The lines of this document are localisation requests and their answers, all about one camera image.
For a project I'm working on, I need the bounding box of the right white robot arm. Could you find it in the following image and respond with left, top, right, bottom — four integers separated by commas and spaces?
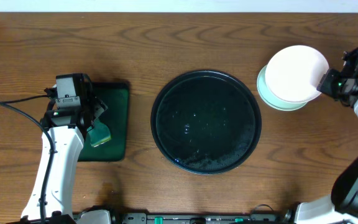
292, 48, 358, 223

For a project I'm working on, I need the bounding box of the white stained plate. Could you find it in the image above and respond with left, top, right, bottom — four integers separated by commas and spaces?
265, 45, 329, 103

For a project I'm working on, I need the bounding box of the black round tray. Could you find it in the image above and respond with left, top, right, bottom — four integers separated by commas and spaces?
150, 70, 262, 175

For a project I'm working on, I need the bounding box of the black rectangular tray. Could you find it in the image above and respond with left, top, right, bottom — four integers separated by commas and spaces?
78, 82, 129, 162

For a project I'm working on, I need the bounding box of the left black camera cable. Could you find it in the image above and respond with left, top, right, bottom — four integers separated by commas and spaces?
0, 93, 58, 224

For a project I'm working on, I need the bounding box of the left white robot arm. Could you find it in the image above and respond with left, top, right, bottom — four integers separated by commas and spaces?
21, 73, 111, 222

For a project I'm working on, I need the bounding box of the light green stained plate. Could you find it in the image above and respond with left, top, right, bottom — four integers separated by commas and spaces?
257, 65, 306, 111

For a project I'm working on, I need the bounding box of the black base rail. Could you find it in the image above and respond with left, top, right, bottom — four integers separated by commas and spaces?
73, 203, 295, 224

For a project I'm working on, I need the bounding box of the green yellow sponge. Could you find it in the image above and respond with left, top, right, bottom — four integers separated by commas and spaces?
87, 119, 111, 147

